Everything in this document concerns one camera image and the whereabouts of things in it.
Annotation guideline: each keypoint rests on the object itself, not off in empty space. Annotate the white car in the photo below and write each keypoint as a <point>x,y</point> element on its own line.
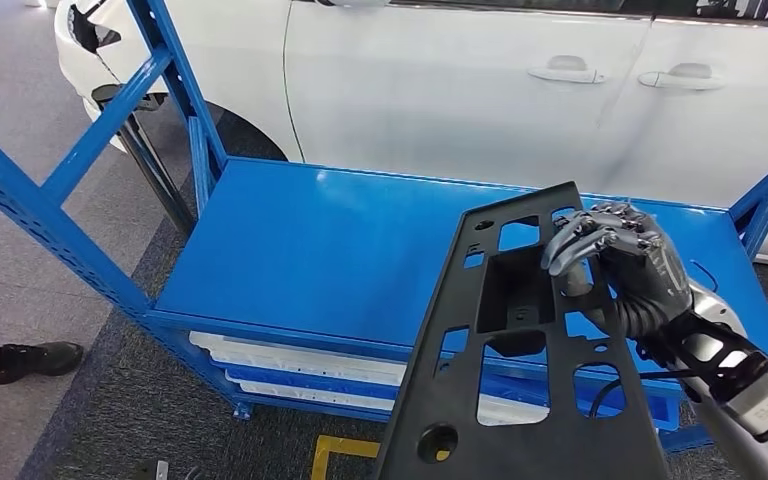
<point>424,99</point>

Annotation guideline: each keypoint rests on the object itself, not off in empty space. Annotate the blue metal shelf rack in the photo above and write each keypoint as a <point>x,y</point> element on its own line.
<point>324,252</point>

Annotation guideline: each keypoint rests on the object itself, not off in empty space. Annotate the black pole with chrome base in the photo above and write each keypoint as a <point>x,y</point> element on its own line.
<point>160,179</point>

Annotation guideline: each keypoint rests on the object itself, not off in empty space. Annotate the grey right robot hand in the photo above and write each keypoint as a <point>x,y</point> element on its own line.
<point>649,265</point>

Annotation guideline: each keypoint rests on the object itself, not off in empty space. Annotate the yellow floor tape square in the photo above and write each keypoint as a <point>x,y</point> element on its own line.
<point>351,447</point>

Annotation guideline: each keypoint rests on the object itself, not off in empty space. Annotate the black shoe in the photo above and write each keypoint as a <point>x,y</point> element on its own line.
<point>33,361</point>

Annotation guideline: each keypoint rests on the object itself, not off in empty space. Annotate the black plastic panel part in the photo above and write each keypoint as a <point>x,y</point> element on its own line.
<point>523,450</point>

